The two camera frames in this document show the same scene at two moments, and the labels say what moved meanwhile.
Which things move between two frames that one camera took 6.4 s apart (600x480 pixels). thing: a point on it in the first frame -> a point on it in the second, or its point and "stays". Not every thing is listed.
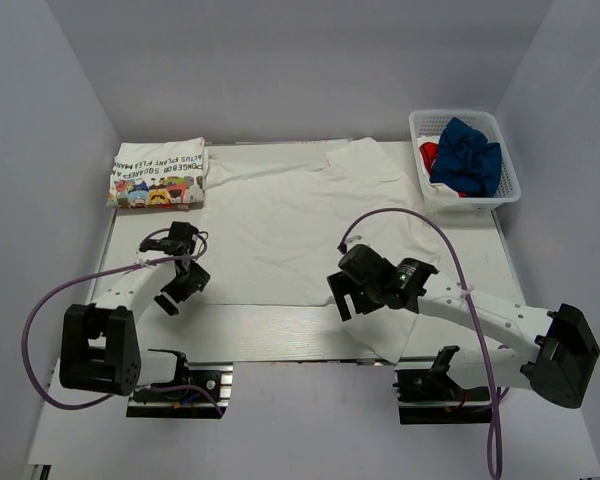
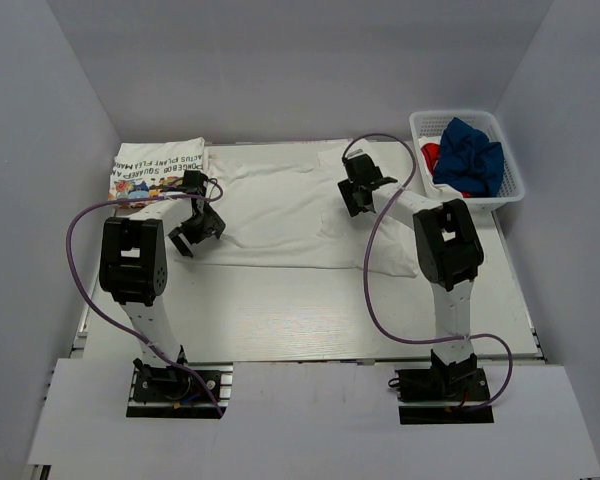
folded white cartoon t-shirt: x=159 y=175 stays
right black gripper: x=342 y=286 -> x=349 y=190
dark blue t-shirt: x=464 y=160 stays
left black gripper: x=197 y=280 -> x=212 y=224
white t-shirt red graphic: x=427 y=147 stays
